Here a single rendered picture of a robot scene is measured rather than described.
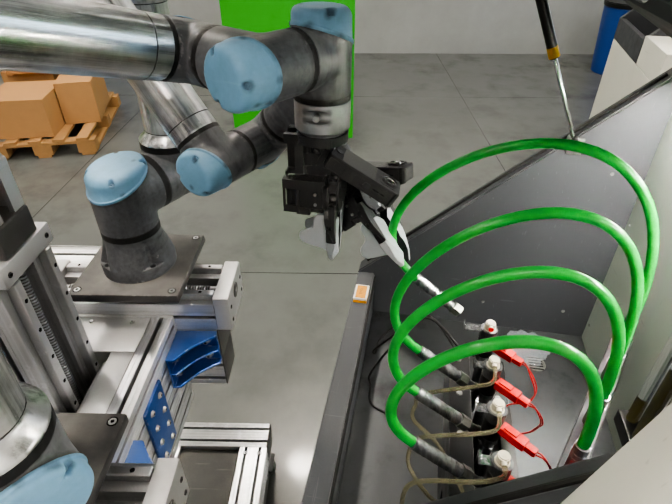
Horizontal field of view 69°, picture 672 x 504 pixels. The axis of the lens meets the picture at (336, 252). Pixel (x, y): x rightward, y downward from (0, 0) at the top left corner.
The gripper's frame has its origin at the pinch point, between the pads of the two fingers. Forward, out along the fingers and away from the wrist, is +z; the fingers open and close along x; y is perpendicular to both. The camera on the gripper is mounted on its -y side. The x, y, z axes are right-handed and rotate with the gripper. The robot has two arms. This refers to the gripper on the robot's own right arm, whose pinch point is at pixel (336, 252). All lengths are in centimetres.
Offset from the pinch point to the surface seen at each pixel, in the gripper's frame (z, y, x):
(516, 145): -19.5, -23.6, -1.2
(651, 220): -11.5, -42.3, 0.8
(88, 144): 112, 251, -268
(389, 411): 4.7, -11.3, 25.0
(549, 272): -12.6, -26.6, 17.1
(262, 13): 16, 109, -301
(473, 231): -12.0, -19.0, 9.1
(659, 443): -13, -31, 38
